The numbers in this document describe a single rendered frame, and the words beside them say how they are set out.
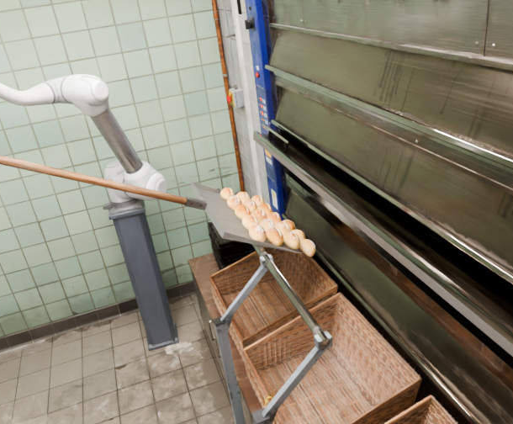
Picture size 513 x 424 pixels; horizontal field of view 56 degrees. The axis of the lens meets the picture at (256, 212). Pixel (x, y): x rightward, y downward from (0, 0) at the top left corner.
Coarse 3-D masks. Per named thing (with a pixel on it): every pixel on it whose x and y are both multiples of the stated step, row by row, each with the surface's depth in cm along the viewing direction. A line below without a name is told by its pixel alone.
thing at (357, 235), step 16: (288, 176) 244; (304, 192) 228; (320, 208) 213; (336, 224) 201; (352, 224) 192; (368, 240) 180; (384, 256) 169; (400, 272) 160; (416, 288) 152; (432, 304) 146; (448, 304) 143; (448, 320) 140; (464, 320) 136; (464, 336) 134; (480, 336) 130; (480, 352) 129; (496, 352) 124; (512, 368) 119
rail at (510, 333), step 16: (272, 144) 212; (288, 160) 194; (336, 192) 162; (352, 208) 150; (368, 224) 141; (384, 240) 134; (416, 256) 122; (432, 272) 116; (448, 288) 111; (464, 304) 106; (480, 304) 104; (496, 320) 99; (512, 336) 94
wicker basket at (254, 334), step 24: (240, 264) 254; (288, 264) 257; (312, 264) 232; (216, 288) 242; (240, 288) 260; (264, 288) 261; (312, 288) 233; (336, 288) 211; (240, 312) 245; (264, 312) 242; (288, 312) 209; (240, 336) 208; (264, 336) 208
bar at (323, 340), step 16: (256, 272) 182; (272, 272) 171; (288, 288) 160; (240, 304) 183; (224, 320) 184; (304, 320) 147; (224, 336) 186; (320, 336) 138; (224, 352) 189; (320, 352) 140; (224, 368) 195; (304, 368) 140; (288, 384) 141; (240, 400) 202; (272, 400) 143; (240, 416) 206; (256, 416) 143; (272, 416) 145
